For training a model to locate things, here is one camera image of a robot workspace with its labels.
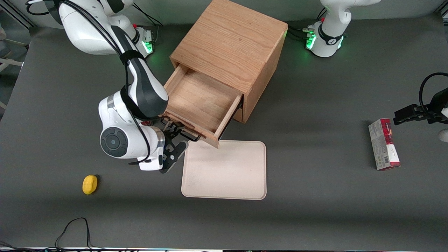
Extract black left base cables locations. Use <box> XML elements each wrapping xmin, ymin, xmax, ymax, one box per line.
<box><xmin>288</xmin><ymin>7</ymin><xmax>328</xmax><ymax>41</ymax></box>

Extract wooden drawer cabinet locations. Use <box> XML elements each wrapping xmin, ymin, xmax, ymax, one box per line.
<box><xmin>170</xmin><ymin>0</ymin><xmax>288</xmax><ymax>124</ymax></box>

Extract beige plastic tray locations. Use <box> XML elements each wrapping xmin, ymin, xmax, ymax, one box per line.
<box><xmin>181</xmin><ymin>140</ymin><xmax>267</xmax><ymax>201</ymax></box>

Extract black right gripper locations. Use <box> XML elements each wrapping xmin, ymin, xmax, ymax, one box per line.
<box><xmin>162</xmin><ymin>123</ymin><xmax>191</xmax><ymax>148</ymax></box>

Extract black base cables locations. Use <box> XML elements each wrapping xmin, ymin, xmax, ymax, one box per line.
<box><xmin>288</xmin><ymin>7</ymin><xmax>328</xmax><ymax>41</ymax></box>
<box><xmin>132</xmin><ymin>3</ymin><xmax>163</xmax><ymax>44</ymax></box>

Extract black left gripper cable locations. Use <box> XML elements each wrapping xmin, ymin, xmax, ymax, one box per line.
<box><xmin>419</xmin><ymin>72</ymin><xmax>448</xmax><ymax>113</ymax></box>

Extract yellow lemon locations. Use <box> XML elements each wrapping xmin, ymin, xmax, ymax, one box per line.
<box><xmin>82</xmin><ymin>175</ymin><xmax>98</xmax><ymax>195</ymax></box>

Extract black right base cables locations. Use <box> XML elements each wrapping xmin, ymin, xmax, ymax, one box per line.
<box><xmin>132</xmin><ymin>3</ymin><xmax>163</xmax><ymax>44</ymax></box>

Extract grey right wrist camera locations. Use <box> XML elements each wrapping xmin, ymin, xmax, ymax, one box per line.
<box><xmin>138</xmin><ymin>140</ymin><xmax>188</xmax><ymax>174</ymax></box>

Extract grey and red carton box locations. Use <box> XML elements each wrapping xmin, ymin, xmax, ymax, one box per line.
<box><xmin>368</xmin><ymin>118</ymin><xmax>401</xmax><ymax>171</ymax></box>

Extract white metal stand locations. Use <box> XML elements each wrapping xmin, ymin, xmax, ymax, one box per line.
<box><xmin>0</xmin><ymin>24</ymin><xmax>26</xmax><ymax>110</ymax></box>

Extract black looped table cable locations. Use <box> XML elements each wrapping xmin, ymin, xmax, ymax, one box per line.
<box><xmin>55</xmin><ymin>217</ymin><xmax>105</xmax><ymax>251</ymax></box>

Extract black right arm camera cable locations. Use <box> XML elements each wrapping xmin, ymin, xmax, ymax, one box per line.
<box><xmin>26</xmin><ymin>0</ymin><xmax>152</xmax><ymax>166</ymax></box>

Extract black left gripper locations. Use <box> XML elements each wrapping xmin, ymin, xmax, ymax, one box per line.
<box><xmin>393</xmin><ymin>88</ymin><xmax>448</xmax><ymax>126</ymax></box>

